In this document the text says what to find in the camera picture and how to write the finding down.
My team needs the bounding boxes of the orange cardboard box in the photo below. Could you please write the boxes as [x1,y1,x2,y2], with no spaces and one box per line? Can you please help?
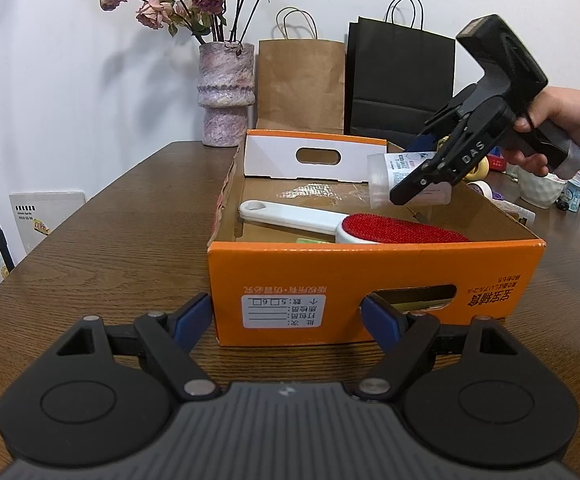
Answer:
[207,130,546,347]

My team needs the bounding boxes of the white ceramic bowl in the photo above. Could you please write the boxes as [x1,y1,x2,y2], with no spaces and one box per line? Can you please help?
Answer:
[518,168,566,209]

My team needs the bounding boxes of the pink marbled vase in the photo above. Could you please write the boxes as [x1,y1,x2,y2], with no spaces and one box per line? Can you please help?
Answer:
[198,41,255,148]

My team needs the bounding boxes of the white spray bottle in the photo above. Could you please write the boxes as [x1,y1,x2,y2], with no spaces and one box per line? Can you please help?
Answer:
[491,200,536,228]

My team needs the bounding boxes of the white board on floor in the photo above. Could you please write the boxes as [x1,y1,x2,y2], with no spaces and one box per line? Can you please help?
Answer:
[9,191,86,254]

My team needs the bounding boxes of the brown paper bag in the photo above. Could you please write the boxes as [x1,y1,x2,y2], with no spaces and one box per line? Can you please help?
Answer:
[256,6,346,134]

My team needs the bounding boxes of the right hand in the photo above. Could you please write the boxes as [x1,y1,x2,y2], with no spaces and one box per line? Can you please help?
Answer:
[502,87,580,177]

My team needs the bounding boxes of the dried pink roses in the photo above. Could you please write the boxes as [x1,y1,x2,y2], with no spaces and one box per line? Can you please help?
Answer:
[99,0,263,44]

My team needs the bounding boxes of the black paper bag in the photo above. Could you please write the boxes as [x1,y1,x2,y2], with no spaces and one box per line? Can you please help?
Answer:
[344,0,456,148]

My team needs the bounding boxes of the red white lint brush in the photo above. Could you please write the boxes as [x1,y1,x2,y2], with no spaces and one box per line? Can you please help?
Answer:
[239,200,468,244]

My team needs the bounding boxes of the yellow bear mug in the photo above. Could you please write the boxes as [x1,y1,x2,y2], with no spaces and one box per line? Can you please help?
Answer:
[463,157,489,182]

